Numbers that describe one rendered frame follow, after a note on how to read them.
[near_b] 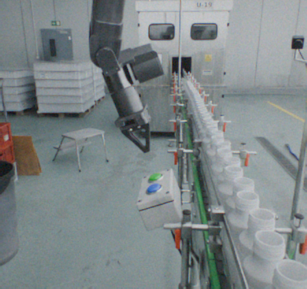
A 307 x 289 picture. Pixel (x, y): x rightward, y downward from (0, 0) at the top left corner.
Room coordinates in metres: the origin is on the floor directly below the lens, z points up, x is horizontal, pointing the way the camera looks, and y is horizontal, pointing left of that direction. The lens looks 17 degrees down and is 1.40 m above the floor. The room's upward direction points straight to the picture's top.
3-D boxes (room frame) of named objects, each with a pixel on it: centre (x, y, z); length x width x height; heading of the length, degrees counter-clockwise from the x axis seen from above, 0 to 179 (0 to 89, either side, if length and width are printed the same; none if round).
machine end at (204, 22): (5.48, -0.47, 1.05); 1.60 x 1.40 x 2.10; 177
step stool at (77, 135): (3.68, 0.98, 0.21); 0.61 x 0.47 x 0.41; 50
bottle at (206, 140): (0.93, -0.19, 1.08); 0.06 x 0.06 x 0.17
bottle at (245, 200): (0.46, -0.16, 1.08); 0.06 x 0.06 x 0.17
